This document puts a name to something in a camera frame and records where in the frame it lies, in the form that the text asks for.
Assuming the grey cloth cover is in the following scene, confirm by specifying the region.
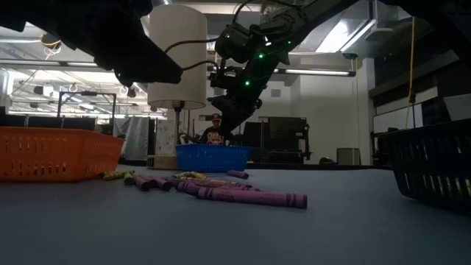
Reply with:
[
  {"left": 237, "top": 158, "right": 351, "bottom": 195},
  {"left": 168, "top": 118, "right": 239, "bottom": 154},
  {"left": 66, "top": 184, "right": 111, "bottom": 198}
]
[{"left": 113, "top": 116, "right": 150, "bottom": 162}]

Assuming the black cabinet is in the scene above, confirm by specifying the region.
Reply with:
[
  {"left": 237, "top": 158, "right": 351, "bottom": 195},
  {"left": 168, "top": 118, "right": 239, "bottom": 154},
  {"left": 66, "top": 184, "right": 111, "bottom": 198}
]
[{"left": 235, "top": 116, "right": 313, "bottom": 165}]

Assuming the black ceiling cord reel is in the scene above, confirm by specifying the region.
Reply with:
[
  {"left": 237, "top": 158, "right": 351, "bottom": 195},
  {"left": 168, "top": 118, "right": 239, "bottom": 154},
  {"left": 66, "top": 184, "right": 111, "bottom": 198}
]
[{"left": 40, "top": 32, "right": 63, "bottom": 49}]

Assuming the black right camera cable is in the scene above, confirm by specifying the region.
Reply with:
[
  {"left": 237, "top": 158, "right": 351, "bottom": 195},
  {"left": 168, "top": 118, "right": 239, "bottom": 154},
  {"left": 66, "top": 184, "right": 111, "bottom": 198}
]
[{"left": 163, "top": 36, "right": 225, "bottom": 73}]

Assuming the fluorescent light fixture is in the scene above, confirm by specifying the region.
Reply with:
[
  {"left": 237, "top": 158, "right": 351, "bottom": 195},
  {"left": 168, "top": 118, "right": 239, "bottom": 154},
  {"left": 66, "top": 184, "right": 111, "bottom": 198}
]
[
  {"left": 274, "top": 65, "right": 357, "bottom": 77},
  {"left": 0, "top": 60, "right": 111, "bottom": 71}
]

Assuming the black plastic basket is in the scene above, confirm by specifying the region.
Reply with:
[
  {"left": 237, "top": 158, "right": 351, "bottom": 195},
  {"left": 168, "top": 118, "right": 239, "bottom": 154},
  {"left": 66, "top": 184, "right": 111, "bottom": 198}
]
[{"left": 378, "top": 119, "right": 471, "bottom": 213}]

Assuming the black metal frame stand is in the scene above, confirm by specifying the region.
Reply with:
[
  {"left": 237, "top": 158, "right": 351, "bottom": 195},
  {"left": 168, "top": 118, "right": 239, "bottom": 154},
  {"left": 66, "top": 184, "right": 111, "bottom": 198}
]
[{"left": 57, "top": 91, "right": 117, "bottom": 136}]

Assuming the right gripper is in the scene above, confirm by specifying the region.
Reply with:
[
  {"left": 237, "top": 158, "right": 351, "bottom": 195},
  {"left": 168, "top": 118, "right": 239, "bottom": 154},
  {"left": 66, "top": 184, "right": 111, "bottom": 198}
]
[{"left": 211, "top": 51, "right": 288, "bottom": 143}]

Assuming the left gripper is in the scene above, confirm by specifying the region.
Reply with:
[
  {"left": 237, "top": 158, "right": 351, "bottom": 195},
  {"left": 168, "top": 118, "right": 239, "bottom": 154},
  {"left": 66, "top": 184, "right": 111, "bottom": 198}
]
[{"left": 54, "top": 0, "right": 184, "bottom": 88}]

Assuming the person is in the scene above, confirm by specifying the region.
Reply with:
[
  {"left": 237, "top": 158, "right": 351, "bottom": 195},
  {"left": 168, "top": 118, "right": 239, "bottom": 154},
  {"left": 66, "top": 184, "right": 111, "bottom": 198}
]
[{"left": 200, "top": 113, "right": 236, "bottom": 146}]

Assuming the grey trash bin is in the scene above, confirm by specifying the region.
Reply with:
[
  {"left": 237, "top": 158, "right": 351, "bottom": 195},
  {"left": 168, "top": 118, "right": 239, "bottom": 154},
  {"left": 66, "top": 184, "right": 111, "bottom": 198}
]
[{"left": 336, "top": 147, "right": 361, "bottom": 166}]

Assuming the blue plastic basket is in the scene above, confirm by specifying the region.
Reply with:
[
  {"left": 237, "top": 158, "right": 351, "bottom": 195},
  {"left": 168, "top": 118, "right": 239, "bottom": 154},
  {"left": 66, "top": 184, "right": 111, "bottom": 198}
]
[{"left": 175, "top": 144, "right": 253, "bottom": 174}]

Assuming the metal ventilation duct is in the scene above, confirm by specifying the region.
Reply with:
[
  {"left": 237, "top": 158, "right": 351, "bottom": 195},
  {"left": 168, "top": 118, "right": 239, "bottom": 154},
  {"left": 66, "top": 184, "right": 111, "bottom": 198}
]
[{"left": 290, "top": 7, "right": 378, "bottom": 56}]

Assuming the purple crayon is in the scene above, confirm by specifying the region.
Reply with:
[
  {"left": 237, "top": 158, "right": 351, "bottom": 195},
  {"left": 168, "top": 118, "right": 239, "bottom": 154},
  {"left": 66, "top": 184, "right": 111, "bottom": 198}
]
[
  {"left": 132, "top": 175, "right": 152, "bottom": 192},
  {"left": 175, "top": 180, "right": 207, "bottom": 196},
  {"left": 226, "top": 169, "right": 250, "bottom": 180},
  {"left": 149, "top": 175, "right": 173, "bottom": 192},
  {"left": 196, "top": 187, "right": 308, "bottom": 210},
  {"left": 198, "top": 179, "right": 261, "bottom": 193}
]

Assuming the orange plastic basket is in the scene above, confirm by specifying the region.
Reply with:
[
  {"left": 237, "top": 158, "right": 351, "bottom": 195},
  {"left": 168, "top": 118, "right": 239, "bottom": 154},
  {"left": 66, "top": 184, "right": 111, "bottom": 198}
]
[{"left": 0, "top": 126, "right": 125, "bottom": 183}]

